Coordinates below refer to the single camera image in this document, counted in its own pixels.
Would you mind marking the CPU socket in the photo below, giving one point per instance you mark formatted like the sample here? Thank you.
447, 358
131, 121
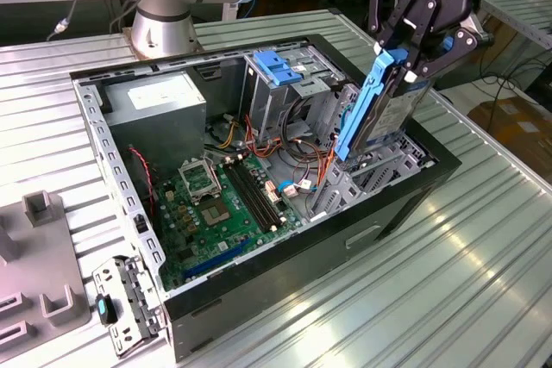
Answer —
214, 213

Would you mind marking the black open PC case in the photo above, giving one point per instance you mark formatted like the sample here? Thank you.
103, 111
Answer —
302, 264

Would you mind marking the green motherboard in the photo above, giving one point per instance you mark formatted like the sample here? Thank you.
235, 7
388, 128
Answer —
215, 238

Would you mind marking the metal slat side table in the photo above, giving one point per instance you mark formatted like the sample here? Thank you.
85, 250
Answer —
522, 14

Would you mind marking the grey parts rack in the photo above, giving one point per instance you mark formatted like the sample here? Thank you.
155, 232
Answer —
47, 251

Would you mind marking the hard disk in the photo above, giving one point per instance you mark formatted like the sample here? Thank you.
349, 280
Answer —
388, 114

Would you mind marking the blue expansion slot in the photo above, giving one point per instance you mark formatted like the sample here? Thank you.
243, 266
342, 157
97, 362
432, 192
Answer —
215, 260

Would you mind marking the grey disk bay cage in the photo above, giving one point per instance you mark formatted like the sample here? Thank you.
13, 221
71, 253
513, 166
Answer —
407, 163

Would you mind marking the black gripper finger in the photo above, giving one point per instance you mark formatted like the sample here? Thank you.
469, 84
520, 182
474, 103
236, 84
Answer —
379, 6
468, 42

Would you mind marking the perforated metal slot bracket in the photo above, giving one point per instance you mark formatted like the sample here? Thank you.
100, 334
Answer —
111, 273

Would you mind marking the blue plastic drive latch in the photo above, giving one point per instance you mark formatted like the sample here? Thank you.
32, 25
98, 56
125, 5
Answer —
271, 67

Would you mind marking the black RAM slot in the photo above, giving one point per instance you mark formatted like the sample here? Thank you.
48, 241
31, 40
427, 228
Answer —
242, 197
250, 196
264, 192
257, 194

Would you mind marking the grey power supply unit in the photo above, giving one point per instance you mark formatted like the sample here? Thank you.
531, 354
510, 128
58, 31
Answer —
155, 126

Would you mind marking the grey optical drive cage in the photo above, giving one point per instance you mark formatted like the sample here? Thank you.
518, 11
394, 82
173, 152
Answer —
267, 105

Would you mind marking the black latch with blue label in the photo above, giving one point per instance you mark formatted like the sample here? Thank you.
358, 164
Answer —
105, 309

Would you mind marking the large brown cardboard box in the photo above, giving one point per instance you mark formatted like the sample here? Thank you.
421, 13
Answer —
517, 126

